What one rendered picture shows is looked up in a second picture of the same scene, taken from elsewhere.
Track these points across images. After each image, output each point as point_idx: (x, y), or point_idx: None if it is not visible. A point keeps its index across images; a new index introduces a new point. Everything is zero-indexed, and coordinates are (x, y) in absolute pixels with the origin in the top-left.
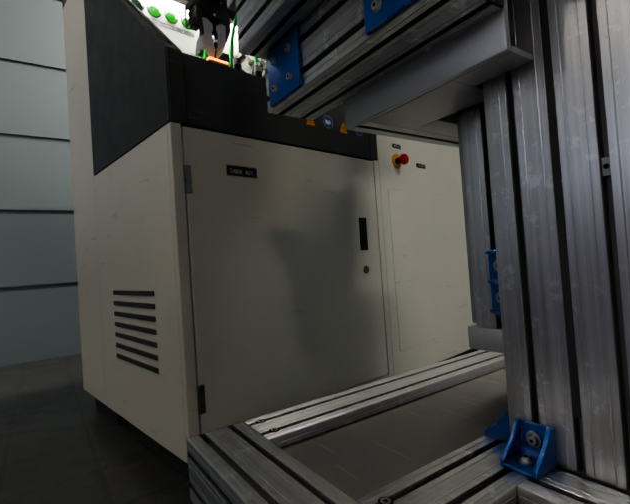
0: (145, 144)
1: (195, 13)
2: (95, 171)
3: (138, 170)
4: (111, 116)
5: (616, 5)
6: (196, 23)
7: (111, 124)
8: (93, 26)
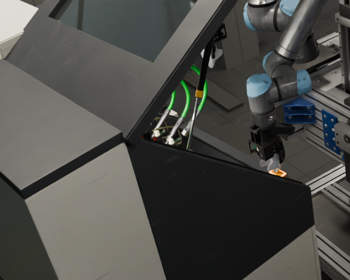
0: (286, 250)
1: (284, 153)
2: None
3: (276, 270)
4: (226, 258)
5: None
6: (283, 158)
7: (226, 264)
8: (174, 199)
